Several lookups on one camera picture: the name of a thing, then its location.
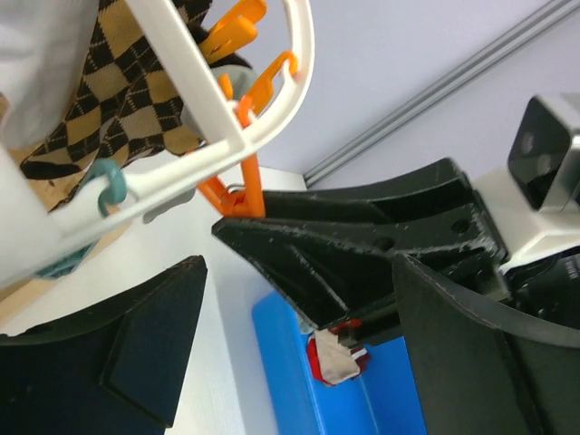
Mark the wooden rack base tray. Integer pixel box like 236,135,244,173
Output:
1,146,76,323

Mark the brown argyle sock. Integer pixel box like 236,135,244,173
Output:
19,1,204,204

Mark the teal clothes peg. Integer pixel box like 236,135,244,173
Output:
34,158,128,280

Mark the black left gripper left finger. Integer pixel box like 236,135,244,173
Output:
1,256,208,434

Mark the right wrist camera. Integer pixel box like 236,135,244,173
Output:
473,92,579,272

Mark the aluminium frame rail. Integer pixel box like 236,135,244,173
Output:
304,1,579,187

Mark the white black striped sock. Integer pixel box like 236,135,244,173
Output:
1,0,99,150

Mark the grey sock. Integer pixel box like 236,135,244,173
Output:
211,64,258,101

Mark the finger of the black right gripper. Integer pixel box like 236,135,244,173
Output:
212,218,494,329

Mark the dark orange clothes peg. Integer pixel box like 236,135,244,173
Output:
197,97,268,218

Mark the white round clip hanger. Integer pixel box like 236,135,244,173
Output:
1,1,314,286

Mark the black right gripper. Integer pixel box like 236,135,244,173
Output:
262,158,579,349

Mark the red beige sock in bin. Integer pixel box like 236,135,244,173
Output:
306,319,372,387

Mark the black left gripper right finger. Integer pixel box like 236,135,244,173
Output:
392,255,579,434

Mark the blue plastic bin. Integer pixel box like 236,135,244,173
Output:
252,293,427,434

